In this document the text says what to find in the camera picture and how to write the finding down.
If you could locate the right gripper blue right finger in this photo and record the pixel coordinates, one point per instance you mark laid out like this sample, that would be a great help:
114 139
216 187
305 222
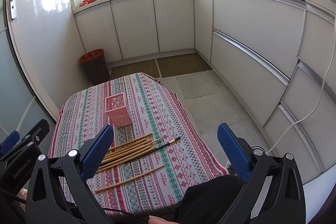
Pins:
237 150

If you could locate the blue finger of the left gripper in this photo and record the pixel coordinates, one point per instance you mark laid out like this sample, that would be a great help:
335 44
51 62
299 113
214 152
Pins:
9 143

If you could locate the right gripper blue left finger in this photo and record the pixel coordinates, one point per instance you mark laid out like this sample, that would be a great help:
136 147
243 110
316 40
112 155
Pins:
93 152

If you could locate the wooden chopstick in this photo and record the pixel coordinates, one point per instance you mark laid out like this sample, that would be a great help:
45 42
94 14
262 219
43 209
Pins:
126 154
152 142
129 147
129 142
128 159

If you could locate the black chopstick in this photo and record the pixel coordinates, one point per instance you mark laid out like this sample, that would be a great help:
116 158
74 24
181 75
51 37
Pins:
164 145

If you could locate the wooden chopstick lone front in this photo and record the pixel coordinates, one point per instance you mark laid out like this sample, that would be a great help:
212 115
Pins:
129 179

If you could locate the person hand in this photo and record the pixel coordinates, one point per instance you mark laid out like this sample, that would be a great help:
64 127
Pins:
158 220

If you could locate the pink lattice utensil basket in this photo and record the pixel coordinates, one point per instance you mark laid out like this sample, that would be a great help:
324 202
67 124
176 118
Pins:
117 109

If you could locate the patterned striped tablecloth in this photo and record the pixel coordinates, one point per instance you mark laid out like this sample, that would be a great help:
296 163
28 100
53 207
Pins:
154 182

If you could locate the red lined trash bin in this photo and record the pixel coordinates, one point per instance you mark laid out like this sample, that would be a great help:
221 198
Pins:
95 67

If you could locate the olive floor mat right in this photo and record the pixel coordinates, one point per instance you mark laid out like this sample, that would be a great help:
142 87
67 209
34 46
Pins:
182 64

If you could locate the olive floor mat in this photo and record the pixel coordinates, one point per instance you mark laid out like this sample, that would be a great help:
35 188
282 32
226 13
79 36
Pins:
149 67
182 64

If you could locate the olive floor mat left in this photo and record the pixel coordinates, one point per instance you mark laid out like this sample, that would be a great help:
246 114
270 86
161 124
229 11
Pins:
149 67

